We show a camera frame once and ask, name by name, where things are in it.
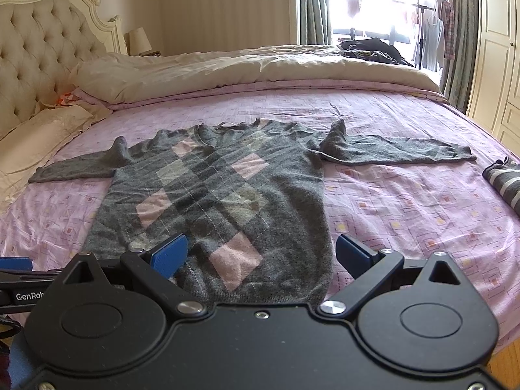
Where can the striped folded garment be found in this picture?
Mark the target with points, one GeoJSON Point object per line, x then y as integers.
{"type": "Point", "coordinates": [504, 177]}

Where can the left grey-green curtain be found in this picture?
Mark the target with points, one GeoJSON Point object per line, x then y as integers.
{"type": "Point", "coordinates": [315, 22]}

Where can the orange item by pillow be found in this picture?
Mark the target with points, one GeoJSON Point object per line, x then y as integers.
{"type": "Point", "coordinates": [67, 99]}

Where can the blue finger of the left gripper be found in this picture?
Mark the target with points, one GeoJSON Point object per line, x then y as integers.
{"type": "Point", "coordinates": [16, 264]}

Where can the cream wardrobe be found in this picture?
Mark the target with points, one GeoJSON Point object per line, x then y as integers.
{"type": "Point", "coordinates": [494, 101]}

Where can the pink patterned bed sheet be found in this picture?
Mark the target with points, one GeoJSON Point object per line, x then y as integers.
{"type": "Point", "coordinates": [416, 209]}

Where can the cream tufted headboard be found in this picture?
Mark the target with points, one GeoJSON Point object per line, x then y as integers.
{"type": "Point", "coordinates": [42, 41]}

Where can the cream pillow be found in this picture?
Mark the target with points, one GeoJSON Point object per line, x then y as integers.
{"type": "Point", "coordinates": [33, 143]}

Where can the right grey-green curtain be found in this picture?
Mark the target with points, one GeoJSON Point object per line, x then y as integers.
{"type": "Point", "coordinates": [457, 74]}

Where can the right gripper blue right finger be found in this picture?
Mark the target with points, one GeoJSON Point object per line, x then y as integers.
{"type": "Point", "coordinates": [372, 272]}

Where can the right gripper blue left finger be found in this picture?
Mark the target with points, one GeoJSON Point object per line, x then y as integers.
{"type": "Point", "coordinates": [149, 272]}

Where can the grey-green curtain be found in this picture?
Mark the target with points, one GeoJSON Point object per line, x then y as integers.
{"type": "Point", "coordinates": [457, 74]}
{"type": "Point", "coordinates": [315, 22]}

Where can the dark clothes pile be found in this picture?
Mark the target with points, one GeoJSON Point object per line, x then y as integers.
{"type": "Point", "coordinates": [372, 50]}

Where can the clothes drying rack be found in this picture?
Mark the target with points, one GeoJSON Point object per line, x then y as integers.
{"type": "Point", "coordinates": [436, 34]}

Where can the grey argyle knit sweater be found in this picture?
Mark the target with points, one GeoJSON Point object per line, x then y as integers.
{"type": "Point", "coordinates": [248, 197]}

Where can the cream bedside lamp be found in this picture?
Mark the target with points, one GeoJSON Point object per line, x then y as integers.
{"type": "Point", "coordinates": [138, 42]}

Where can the cream folded duvet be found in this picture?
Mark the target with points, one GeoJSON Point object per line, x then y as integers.
{"type": "Point", "coordinates": [116, 78]}

